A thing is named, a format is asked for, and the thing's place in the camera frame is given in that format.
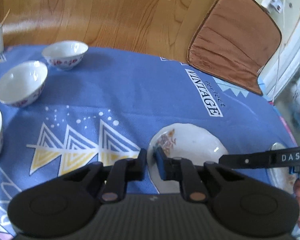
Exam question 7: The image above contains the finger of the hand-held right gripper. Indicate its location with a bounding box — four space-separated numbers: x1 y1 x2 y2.
219 145 300 171

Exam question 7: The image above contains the white floral plate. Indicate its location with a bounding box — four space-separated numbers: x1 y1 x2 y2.
149 123 229 194
268 142 299 194

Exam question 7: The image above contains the blue printed tablecloth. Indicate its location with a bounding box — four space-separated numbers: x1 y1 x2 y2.
0 44 300 240

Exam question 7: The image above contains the white power strip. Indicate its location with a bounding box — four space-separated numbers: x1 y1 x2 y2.
261 0 284 13

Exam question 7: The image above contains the white-framed frosted glass door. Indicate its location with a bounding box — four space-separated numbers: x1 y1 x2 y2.
259 0 300 145

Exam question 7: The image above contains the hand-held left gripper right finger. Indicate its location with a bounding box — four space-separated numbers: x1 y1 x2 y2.
152 147 243 203

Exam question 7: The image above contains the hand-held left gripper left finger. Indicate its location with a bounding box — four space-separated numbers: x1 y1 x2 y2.
62 148 148 204

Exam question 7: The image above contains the thin wooden stick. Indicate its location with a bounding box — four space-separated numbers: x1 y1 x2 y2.
1 9 10 27

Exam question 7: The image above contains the wood-pattern wall sheet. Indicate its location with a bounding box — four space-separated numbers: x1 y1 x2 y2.
0 0 232 55

